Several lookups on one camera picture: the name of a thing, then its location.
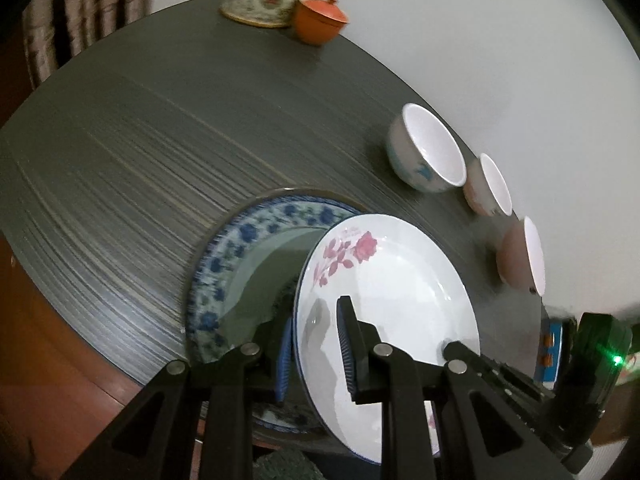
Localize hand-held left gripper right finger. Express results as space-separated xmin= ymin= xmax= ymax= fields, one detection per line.
xmin=337 ymin=296 xmax=576 ymax=480

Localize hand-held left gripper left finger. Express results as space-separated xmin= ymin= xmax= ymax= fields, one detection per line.
xmin=60 ymin=305 xmax=296 ymax=480

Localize small white bowl pink print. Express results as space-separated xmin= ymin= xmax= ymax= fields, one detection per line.
xmin=462 ymin=152 xmax=514 ymax=217

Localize blue box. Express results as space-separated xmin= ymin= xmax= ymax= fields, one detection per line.
xmin=534 ymin=317 xmax=566 ymax=383

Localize orange cup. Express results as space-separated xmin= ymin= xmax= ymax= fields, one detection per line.
xmin=292 ymin=0 xmax=349 ymax=47

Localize small white bowl blue print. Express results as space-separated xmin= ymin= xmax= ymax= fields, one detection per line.
xmin=386 ymin=103 xmax=468 ymax=194

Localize large pink bowl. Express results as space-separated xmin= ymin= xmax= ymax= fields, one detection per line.
xmin=496 ymin=216 xmax=547 ymax=296

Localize large blue patterned plate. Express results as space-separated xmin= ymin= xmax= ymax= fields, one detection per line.
xmin=186 ymin=189 xmax=368 ymax=443

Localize green fluffy cloth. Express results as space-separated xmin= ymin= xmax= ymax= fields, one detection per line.
xmin=252 ymin=447 xmax=326 ymax=480

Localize white plate pink flowers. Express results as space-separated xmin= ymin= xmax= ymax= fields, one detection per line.
xmin=292 ymin=214 xmax=482 ymax=463

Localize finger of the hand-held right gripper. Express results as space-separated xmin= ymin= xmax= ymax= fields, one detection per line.
xmin=480 ymin=352 xmax=553 ymax=411

